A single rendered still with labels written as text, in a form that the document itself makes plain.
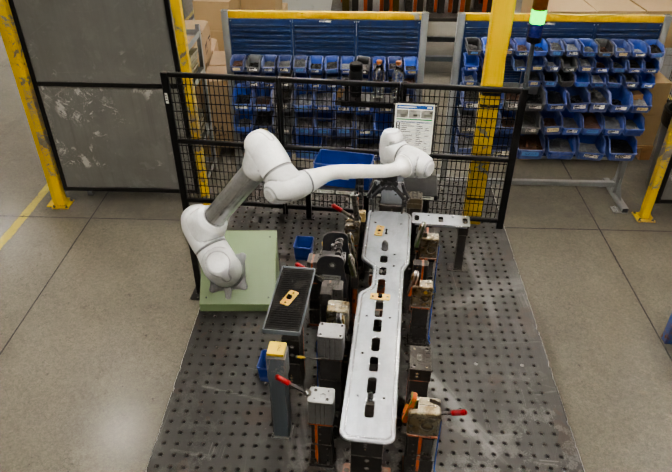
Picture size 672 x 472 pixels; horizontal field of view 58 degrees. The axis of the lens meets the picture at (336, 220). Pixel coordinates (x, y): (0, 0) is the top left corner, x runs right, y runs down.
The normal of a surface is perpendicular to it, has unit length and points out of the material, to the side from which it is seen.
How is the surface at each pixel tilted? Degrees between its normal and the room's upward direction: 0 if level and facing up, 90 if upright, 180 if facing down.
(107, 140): 90
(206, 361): 0
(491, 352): 0
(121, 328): 0
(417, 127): 90
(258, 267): 42
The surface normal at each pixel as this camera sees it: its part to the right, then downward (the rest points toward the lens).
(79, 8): -0.07, 0.56
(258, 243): 0.00, -0.24
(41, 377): 0.00, -0.83
